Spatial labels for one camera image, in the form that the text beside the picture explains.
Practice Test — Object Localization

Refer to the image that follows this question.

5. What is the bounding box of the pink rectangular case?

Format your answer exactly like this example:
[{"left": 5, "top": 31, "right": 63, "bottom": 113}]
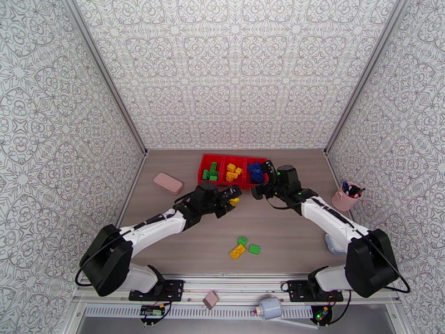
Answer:
[{"left": 153, "top": 172, "right": 184, "bottom": 195}]

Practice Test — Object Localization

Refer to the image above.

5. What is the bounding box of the aluminium side rail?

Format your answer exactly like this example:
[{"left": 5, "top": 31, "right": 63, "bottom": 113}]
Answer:
[
  {"left": 324, "top": 152, "right": 380, "bottom": 277},
  {"left": 97, "top": 152, "right": 149, "bottom": 274}
]

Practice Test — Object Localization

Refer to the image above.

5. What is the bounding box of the long yellow lego brick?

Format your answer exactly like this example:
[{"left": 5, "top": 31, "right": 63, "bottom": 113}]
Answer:
[{"left": 229, "top": 244, "right": 247, "bottom": 261}]

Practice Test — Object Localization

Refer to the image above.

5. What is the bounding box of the white cylindrical bottle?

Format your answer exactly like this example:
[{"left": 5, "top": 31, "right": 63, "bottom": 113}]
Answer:
[{"left": 251, "top": 296, "right": 284, "bottom": 318}]

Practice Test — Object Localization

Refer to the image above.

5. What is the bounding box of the small pink block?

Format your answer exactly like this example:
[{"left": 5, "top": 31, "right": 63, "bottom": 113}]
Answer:
[{"left": 202, "top": 291, "right": 220, "bottom": 311}]

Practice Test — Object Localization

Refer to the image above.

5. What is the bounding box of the red three-compartment bin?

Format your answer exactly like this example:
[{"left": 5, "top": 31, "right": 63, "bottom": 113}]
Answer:
[{"left": 197, "top": 154, "right": 269, "bottom": 190}]

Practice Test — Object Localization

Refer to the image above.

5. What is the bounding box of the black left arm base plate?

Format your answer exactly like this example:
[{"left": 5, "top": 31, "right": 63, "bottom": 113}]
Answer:
[{"left": 129, "top": 279, "right": 184, "bottom": 302}]

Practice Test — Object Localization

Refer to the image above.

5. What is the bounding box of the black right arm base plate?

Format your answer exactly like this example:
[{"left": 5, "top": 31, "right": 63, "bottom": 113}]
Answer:
[{"left": 286, "top": 280, "right": 343, "bottom": 302}]

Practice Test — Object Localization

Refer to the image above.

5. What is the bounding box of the white slotted cable duct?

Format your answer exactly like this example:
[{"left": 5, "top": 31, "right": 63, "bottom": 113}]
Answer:
[{"left": 84, "top": 306, "right": 314, "bottom": 319}]

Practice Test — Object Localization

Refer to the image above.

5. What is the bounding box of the left green circuit board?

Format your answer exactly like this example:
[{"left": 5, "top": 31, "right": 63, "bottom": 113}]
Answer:
[{"left": 140, "top": 304, "right": 165, "bottom": 318}]

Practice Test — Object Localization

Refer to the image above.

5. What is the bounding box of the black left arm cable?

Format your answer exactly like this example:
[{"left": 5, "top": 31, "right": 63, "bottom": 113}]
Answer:
[{"left": 75, "top": 218, "right": 167, "bottom": 287}]

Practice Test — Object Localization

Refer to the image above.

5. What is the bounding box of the aluminium frame post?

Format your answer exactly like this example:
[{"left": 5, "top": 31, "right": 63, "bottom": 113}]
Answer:
[
  {"left": 59, "top": 0, "right": 149, "bottom": 156},
  {"left": 323, "top": 0, "right": 409, "bottom": 156}
]

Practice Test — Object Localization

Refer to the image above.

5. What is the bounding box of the pink pen cup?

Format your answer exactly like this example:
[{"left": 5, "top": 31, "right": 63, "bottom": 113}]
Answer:
[{"left": 332, "top": 183, "right": 362, "bottom": 212}]

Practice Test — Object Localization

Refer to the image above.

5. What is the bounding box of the white blue plastic object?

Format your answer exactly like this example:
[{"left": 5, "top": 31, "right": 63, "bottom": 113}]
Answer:
[{"left": 325, "top": 233, "right": 348, "bottom": 255}]

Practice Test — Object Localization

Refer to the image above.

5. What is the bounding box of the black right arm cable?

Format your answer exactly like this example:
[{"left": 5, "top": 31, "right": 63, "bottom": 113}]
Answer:
[{"left": 361, "top": 232, "right": 412, "bottom": 294}]

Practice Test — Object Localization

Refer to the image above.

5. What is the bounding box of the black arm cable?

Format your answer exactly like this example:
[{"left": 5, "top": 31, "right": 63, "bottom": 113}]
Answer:
[
  {"left": 361, "top": 232, "right": 412, "bottom": 294},
  {"left": 75, "top": 218, "right": 167, "bottom": 287}
]

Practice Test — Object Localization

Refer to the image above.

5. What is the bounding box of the aluminium frame rail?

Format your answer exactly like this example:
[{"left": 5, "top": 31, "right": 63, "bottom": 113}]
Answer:
[{"left": 73, "top": 273, "right": 401, "bottom": 306}]

